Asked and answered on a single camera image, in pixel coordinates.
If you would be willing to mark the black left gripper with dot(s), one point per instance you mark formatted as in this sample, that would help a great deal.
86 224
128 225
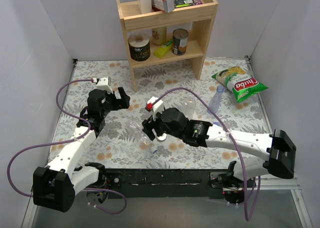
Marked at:
119 99

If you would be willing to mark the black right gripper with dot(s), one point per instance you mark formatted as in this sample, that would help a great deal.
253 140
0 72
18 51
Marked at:
152 126

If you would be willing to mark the silver metal jar lid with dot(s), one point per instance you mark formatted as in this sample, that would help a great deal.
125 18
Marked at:
162 137

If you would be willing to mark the crushed clear bottle blue-white cap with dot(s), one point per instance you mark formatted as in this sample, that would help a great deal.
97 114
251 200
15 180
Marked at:
136 130

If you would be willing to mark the clear bottle with white cap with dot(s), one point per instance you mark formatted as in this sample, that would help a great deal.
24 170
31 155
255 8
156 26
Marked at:
189 106

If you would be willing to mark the clear bottle with blue cap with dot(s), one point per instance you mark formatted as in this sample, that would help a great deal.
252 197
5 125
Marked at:
215 102

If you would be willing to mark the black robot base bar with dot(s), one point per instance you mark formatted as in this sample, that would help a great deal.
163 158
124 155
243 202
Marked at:
166 183

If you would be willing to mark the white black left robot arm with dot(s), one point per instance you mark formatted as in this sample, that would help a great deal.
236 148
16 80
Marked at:
56 185

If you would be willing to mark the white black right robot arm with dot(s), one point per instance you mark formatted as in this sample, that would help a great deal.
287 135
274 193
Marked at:
272 154

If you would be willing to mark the white tall bottle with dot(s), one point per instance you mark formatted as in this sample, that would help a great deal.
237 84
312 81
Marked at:
145 6

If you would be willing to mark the floral patterned table mat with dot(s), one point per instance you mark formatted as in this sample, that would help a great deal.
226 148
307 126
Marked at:
116 147

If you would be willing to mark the black wrapped paper roll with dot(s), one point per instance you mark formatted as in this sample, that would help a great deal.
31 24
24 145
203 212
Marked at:
139 46

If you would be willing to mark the yellow green packet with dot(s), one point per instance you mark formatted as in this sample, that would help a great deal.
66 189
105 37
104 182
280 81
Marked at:
164 49

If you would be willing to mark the cream cylindrical jar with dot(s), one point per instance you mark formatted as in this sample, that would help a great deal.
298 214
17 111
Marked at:
159 35

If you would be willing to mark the tin food can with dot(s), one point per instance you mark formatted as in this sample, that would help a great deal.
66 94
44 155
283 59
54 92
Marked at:
180 40

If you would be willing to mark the green white chips bag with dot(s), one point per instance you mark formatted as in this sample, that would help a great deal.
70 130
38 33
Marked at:
240 82

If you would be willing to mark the red grey carton box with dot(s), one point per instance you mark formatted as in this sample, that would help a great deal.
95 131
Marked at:
163 5

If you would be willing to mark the wooden two-tier shelf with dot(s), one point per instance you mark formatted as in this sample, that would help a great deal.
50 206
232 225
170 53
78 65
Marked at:
201 16

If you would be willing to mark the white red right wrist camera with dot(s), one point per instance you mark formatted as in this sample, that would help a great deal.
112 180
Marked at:
155 107

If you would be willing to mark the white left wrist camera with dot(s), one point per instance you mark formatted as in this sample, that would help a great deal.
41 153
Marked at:
103 83

